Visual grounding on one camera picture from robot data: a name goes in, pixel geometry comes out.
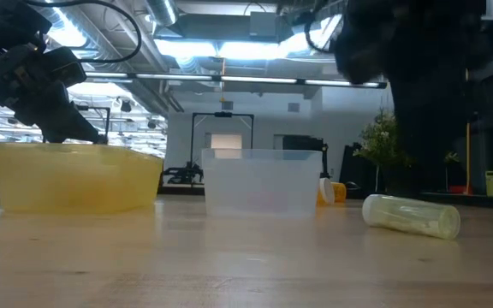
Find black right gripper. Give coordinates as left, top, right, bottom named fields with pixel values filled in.
left=334, top=0, right=470, bottom=194

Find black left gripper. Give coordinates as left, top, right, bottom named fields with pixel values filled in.
left=0, top=40, right=109, bottom=145

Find yellow pill bottle white cap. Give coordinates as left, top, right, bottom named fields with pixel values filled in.
left=360, top=193, right=462, bottom=241

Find yellow translucent plastic bin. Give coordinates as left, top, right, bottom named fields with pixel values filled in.
left=0, top=142, right=164, bottom=215

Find clear plastic bin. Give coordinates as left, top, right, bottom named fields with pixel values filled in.
left=201, top=148, right=324, bottom=219

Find green plant white flowers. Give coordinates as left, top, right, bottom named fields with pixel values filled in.
left=352, top=109, right=414, bottom=170

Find black bulky background object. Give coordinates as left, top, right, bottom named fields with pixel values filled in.
left=339, top=144, right=384, bottom=200

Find black box on stand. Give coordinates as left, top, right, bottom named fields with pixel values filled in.
left=282, top=134, right=330, bottom=179

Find long ceiling light bar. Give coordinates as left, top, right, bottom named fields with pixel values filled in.
left=84, top=71, right=388, bottom=90

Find black metal frame stand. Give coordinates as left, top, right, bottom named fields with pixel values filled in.
left=189, top=111, right=255, bottom=181
left=74, top=104, right=111, bottom=145

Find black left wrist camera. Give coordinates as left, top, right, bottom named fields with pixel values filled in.
left=43, top=45, right=88, bottom=88

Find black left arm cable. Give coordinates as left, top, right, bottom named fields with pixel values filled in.
left=23, top=0, right=144, bottom=65

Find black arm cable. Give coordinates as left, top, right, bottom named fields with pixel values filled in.
left=23, top=0, right=144, bottom=65
left=304, top=15, right=338, bottom=56

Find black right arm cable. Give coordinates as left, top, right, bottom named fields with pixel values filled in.
left=304, top=15, right=338, bottom=56

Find silver corrugated ceiling duct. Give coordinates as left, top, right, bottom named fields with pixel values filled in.
left=145, top=0, right=180, bottom=27

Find bright wall window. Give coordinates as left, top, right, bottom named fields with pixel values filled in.
left=210, top=133, right=244, bottom=150

